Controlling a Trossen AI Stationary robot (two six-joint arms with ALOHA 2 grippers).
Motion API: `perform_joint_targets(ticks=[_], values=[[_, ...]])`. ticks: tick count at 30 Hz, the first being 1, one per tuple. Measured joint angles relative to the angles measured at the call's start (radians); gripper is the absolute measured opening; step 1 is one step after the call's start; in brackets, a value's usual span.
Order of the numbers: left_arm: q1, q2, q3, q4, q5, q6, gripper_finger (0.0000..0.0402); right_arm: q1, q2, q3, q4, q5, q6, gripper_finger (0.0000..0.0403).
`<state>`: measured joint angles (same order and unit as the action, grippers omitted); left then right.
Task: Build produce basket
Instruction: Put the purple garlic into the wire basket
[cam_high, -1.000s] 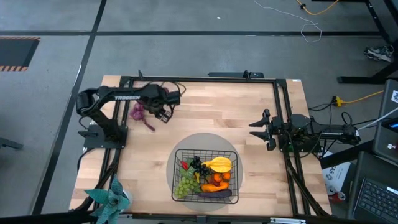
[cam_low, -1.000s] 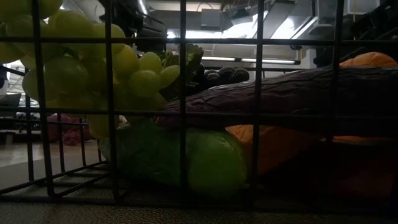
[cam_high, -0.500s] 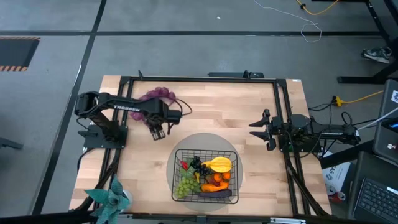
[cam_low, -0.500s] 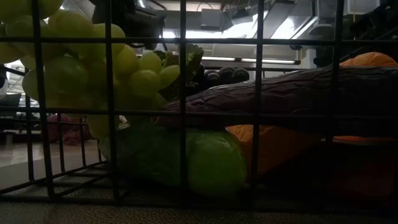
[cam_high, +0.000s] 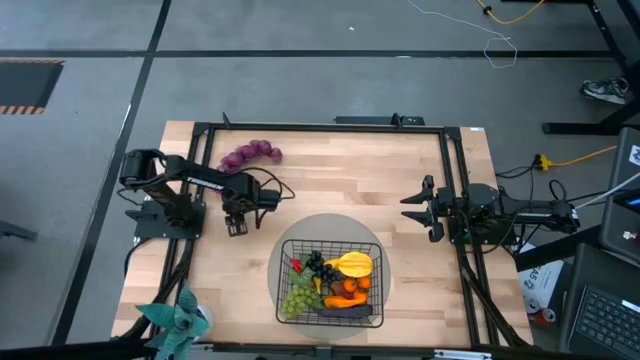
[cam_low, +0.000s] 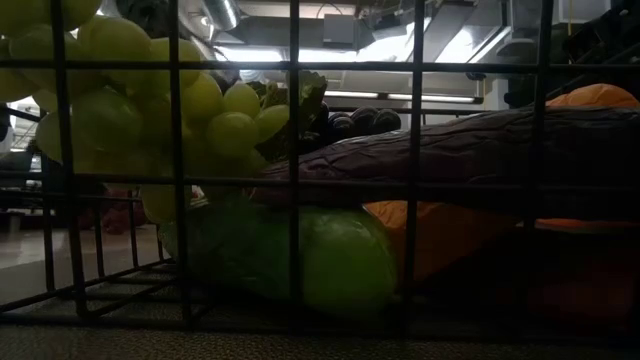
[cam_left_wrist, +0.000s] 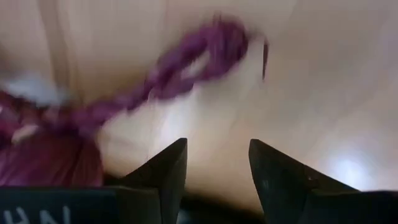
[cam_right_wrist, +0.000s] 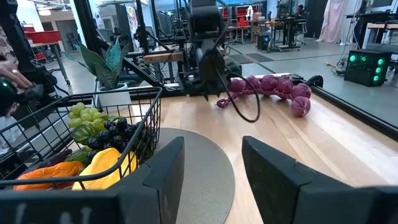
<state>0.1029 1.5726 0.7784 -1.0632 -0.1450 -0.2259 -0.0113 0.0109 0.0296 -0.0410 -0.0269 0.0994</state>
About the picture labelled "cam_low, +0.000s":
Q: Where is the black grape bunch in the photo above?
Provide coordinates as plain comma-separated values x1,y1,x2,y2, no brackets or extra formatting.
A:
304,102,404,151

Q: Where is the green cucumber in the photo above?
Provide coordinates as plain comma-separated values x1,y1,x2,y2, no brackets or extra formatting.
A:
159,197,401,316

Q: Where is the orange carrot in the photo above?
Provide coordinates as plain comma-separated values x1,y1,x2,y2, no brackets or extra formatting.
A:
363,199,640,284

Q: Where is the purple eggplant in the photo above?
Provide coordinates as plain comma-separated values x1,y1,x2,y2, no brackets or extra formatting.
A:
252,104,640,221

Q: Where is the red pepper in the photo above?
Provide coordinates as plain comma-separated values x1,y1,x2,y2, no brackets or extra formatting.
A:
74,189,151,236

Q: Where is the green grape bunch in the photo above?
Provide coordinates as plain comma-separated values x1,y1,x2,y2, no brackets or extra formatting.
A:
0,0,291,226

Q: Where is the black wire basket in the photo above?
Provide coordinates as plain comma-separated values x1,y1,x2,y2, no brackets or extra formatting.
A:
0,0,640,331

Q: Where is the silver ventilation duct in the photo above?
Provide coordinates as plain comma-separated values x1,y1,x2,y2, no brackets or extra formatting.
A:
177,0,241,56

